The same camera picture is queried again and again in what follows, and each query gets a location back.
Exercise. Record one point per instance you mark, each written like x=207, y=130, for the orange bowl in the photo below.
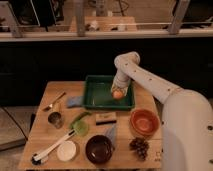
x=144, y=122

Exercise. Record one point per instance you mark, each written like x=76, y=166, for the green plastic tray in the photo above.
x=97, y=94

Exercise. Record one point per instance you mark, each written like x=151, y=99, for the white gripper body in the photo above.
x=121, y=80

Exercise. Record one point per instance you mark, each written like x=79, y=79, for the orange apple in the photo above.
x=117, y=94

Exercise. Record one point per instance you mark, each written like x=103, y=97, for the metal cup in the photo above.
x=55, y=118

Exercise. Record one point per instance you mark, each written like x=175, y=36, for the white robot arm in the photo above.
x=187, y=117

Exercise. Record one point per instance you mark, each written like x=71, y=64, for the gold spoon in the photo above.
x=50, y=106

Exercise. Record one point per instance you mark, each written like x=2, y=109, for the dark purple bowl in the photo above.
x=99, y=149

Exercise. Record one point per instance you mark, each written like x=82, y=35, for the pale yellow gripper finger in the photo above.
x=125, y=90

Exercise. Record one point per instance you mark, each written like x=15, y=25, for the wooden block sponge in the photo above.
x=105, y=118

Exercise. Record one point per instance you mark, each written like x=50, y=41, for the brown grape bunch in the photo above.
x=140, y=146

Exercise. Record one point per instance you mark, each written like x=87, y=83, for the blue cloth near bowl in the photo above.
x=111, y=134

